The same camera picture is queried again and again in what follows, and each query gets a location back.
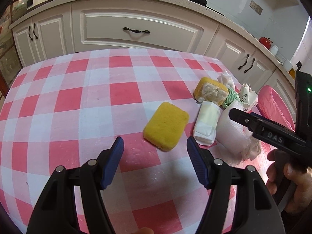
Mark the wall socket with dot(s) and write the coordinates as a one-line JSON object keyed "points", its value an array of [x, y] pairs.
{"points": [[256, 7]]}

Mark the white foam net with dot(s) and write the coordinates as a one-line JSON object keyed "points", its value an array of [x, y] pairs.
{"points": [[252, 151]]}

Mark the yellow cloth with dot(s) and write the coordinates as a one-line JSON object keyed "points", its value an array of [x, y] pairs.
{"points": [[292, 73]]}

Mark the pink lined trash bin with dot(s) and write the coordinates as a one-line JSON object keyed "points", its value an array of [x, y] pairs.
{"points": [[270, 102]]}

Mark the white paper packet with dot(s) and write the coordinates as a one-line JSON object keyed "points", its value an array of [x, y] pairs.
{"points": [[207, 121]]}

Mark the wooden glass partition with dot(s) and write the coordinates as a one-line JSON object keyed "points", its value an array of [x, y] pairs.
{"points": [[8, 41]]}

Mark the white cabinet door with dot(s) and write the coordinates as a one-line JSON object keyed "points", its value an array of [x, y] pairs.
{"points": [[23, 46], [262, 70], [226, 46], [282, 85], [52, 36]]}

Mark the white mug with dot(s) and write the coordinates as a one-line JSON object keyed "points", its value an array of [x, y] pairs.
{"points": [[287, 63]]}

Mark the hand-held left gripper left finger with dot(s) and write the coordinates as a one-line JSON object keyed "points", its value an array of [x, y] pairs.
{"points": [[113, 160]]}

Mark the white jar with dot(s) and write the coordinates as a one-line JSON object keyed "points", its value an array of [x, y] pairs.
{"points": [[274, 50]]}

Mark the green patterned cloth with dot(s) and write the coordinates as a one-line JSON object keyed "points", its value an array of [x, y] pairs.
{"points": [[230, 100]]}

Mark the worn yellow sponge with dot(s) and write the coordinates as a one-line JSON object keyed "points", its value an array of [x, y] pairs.
{"points": [[212, 90]]}

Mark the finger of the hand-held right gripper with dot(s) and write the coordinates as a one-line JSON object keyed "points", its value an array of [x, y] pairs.
{"points": [[246, 120]]}

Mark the red pot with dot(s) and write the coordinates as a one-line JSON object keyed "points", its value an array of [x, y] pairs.
{"points": [[265, 42]]}

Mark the clear plastic wrapper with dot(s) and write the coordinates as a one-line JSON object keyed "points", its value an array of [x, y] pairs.
{"points": [[226, 79]]}

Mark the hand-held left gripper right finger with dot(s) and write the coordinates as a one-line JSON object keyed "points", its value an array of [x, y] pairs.
{"points": [[197, 160]]}

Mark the white foam sheet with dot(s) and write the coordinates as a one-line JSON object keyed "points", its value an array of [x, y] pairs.
{"points": [[231, 136]]}

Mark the person's right hand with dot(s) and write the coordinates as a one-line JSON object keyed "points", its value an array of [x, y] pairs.
{"points": [[302, 187]]}

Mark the red checkered tablecloth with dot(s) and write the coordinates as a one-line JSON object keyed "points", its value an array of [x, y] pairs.
{"points": [[73, 97]]}

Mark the white cabinet drawer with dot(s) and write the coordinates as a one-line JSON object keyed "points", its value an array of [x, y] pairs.
{"points": [[136, 29]]}

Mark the person's left hand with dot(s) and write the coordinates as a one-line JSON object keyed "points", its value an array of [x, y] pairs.
{"points": [[143, 231]]}

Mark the white paper carton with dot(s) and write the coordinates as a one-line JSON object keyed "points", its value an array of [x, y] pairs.
{"points": [[248, 97]]}

